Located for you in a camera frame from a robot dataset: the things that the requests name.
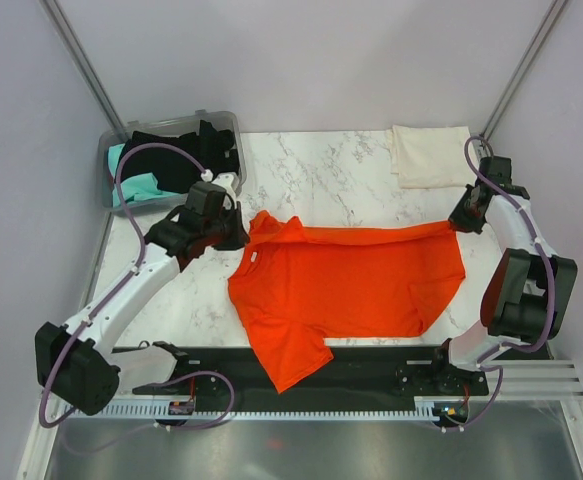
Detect teal garment in bin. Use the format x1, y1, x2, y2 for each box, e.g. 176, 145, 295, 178
107, 144, 173, 205

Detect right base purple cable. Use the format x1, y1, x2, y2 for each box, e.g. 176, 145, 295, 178
430, 364, 504, 435

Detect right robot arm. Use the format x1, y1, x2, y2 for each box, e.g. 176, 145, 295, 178
428, 156, 578, 395

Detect white slotted cable duct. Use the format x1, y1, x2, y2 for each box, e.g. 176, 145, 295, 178
72, 396, 469, 422

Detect cream folded cloth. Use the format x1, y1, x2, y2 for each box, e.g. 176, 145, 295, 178
386, 125, 476, 189

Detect right aluminium frame post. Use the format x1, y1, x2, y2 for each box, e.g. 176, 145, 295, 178
481, 0, 571, 140

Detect black garment in bin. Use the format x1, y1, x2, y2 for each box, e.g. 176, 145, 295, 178
116, 120, 241, 195

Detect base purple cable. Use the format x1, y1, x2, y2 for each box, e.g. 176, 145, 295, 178
430, 364, 504, 435
135, 371, 235, 434

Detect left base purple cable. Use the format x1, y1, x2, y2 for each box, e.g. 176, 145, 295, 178
135, 371, 235, 434

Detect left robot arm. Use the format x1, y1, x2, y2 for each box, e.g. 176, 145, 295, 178
35, 173, 249, 415

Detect left aluminium frame post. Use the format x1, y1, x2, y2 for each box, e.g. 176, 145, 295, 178
40, 0, 128, 140

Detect clear plastic storage bin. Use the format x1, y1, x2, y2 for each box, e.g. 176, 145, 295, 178
97, 110, 246, 212

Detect orange t-shirt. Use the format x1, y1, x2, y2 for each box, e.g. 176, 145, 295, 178
228, 211, 465, 393

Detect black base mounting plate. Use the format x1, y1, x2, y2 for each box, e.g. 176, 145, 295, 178
110, 342, 490, 414

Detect aluminium frame post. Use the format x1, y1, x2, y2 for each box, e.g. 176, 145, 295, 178
481, 0, 571, 140
40, 0, 128, 140

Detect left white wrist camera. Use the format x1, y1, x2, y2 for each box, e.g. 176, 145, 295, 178
200, 169, 240, 197

